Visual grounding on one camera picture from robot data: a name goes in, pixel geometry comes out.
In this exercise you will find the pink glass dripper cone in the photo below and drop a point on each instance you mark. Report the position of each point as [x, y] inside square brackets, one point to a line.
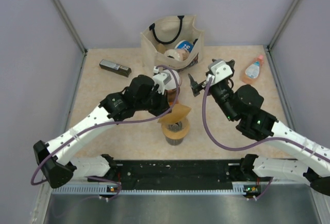
[179, 84]

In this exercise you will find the orange glass carafe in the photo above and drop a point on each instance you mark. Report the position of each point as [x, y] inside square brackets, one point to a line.
[173, 103]

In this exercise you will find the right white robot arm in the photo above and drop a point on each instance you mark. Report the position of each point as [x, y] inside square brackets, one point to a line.
[310, 163]

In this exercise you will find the brown paper coffee filter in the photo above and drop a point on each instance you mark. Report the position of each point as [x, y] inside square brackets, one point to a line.
[178, 113]

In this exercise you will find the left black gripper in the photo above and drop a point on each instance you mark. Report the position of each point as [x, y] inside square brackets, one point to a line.
[163, 106]

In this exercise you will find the pink liquid bottle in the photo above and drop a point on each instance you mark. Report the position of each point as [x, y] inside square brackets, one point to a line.
[252, 72]

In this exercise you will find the blue white cup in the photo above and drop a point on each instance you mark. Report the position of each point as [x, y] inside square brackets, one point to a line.
[185, 45]

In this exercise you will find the black rectangular box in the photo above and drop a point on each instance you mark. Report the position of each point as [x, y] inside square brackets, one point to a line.
[115, 68]

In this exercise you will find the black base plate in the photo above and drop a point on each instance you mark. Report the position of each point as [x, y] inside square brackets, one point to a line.
[198, 174]

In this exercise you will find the cream canvas tote bag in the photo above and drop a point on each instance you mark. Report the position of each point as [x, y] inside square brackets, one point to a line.
[173, 41]

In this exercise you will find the white tape roll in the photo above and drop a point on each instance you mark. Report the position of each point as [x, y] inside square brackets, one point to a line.
[177, 54]

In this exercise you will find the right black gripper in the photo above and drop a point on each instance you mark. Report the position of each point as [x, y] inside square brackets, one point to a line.
[196, 89]

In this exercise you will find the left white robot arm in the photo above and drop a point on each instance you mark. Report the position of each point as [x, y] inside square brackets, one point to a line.
[56, 158]

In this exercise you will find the grey glass carafe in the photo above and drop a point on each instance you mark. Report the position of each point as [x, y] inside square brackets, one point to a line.
[174, 142]

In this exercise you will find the white paper coffee filter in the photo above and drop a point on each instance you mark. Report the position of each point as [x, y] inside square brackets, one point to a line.
[172, 79]

